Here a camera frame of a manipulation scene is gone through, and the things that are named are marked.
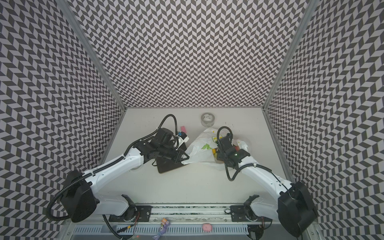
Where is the purple toy figure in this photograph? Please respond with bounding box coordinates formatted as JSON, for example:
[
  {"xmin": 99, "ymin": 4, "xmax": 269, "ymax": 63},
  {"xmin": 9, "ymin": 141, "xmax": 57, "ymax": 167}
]
[{"xmin": 153, "ymin": 218, "xmax": 170, "ymax": 240}]

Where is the white plastic bag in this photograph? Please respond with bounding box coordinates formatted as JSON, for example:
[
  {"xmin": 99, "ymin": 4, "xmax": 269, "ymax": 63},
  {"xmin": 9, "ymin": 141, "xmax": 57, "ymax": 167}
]
[{"xmin": 182, "ymin": 127, "xmax": 248, "ymax": 169}]

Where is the grey tape roll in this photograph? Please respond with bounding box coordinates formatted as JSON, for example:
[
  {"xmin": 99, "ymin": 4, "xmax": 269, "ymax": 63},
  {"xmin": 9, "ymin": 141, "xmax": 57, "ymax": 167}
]
[{"xmin": 201, "ymin": 113, "xmax": 216, "ymax": 128}]

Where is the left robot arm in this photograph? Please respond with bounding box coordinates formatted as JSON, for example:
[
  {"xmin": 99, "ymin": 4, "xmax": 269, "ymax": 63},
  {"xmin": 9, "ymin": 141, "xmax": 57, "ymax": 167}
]
[{"xmin": 45, "ymin": 125, "xmax": 189, "ymax": 223}]

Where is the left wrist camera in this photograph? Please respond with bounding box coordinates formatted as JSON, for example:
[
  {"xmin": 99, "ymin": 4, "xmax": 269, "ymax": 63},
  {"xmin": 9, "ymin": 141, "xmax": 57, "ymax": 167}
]
[{"xmin": 178, "ymin": 132, "xmax": 189, "ymax": 145}]

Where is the black square tray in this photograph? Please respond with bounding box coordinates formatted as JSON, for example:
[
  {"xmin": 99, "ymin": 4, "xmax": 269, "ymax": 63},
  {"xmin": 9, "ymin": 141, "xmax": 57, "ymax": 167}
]
[{"xmin": 156, "ymin": 150, "xmax": 185, "ymax": 174}]

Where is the pink round toy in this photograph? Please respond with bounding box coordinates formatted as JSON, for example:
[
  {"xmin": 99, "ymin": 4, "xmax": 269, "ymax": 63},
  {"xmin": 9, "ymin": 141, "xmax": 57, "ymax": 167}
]
[{"xmin": 202, "ymin": 223, "xmax": 213, "ymax": 233}]

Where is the pink eraser block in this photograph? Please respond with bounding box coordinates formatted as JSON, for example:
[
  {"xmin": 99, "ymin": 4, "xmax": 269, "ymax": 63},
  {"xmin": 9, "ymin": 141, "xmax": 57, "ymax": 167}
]
[{"xmin": 181, "ymin": 126, "xmax": 187, "ymax": 134}]

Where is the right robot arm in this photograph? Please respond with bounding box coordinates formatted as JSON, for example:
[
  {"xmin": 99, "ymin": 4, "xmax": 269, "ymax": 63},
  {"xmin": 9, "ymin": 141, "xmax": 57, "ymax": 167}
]
[{"xmin": 216, "ymin": 126, "xmax": 318, "ymax": 238}]

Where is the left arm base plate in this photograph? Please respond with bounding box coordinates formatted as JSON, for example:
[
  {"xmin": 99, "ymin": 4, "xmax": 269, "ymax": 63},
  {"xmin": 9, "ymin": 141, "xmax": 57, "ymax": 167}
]
[{"xmin": 109, "ymin": 205, "xmax": 153, "ymax": 223}]

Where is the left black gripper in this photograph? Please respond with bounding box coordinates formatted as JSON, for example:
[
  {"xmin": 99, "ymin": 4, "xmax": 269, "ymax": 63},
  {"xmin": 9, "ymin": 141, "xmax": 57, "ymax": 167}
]
[{"xmin": 158, "ymin": 146, "xmax": 191, "ymax": 165}]

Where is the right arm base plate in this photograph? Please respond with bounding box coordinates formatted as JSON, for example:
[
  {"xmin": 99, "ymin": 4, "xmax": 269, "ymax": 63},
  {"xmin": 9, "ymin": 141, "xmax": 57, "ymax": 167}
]
[{"xmin": 230, "ymin": 205, "xmax": 272, "ymax": 223}]

